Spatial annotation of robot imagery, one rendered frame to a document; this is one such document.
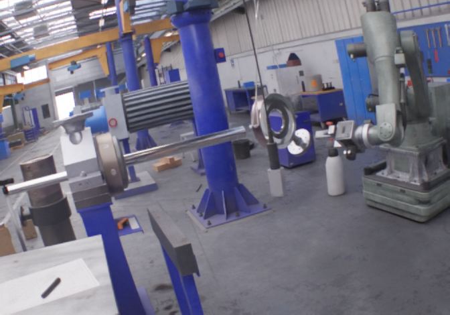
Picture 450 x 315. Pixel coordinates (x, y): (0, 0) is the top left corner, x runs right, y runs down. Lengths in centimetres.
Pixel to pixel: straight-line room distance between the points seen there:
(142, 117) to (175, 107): 52
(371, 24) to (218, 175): 230
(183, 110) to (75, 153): 398
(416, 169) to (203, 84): 224
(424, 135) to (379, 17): 128
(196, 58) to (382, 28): 204
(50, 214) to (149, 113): 277
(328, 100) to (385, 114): 580
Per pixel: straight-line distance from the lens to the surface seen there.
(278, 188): 176
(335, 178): 420
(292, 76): 904
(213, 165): 404
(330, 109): 821
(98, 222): 204
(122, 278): 217
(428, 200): 331
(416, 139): 349
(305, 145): 278
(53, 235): 374
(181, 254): 155
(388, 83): 249
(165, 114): 590
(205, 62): 393
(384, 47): 259
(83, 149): 212
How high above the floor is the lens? 148
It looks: 11 degrees down
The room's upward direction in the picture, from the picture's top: 11 degrees counter-clockwise
